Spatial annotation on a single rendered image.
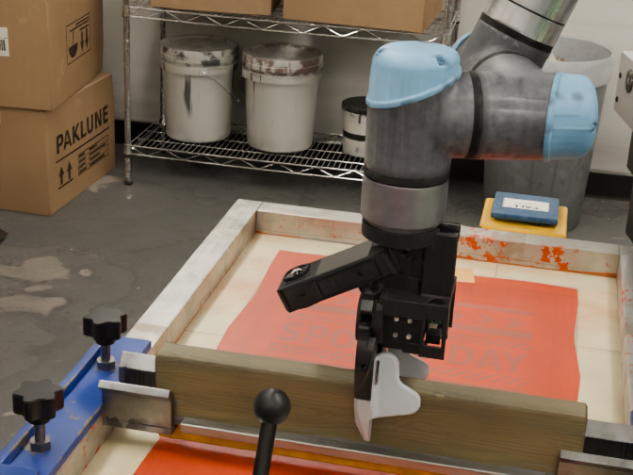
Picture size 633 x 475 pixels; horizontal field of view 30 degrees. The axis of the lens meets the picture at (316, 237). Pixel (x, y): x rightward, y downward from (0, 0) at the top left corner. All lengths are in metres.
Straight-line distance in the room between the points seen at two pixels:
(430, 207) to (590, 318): 0.56
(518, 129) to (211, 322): 0.57
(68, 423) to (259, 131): 3.50
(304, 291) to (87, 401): 0.26
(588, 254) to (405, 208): 0.68
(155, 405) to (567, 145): 0.46
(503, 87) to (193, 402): 0.42
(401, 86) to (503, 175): 3.42
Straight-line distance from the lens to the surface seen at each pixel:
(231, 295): 1.51
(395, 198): 1.00
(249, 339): 1.40
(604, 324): 1.52
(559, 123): 1.01
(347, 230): 1.67
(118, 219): 4.37
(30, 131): 4.33
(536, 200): 1.87
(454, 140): 0.99
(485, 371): 1.37
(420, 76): 0.97
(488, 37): 1.12
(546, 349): 1.44
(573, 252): 1.65
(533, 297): 1.57
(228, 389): 1.14
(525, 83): 1.01
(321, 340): 1.40
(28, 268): 3.98
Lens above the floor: 1.59
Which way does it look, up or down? 22 degrees down
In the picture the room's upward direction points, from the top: 3 degrees clockwise
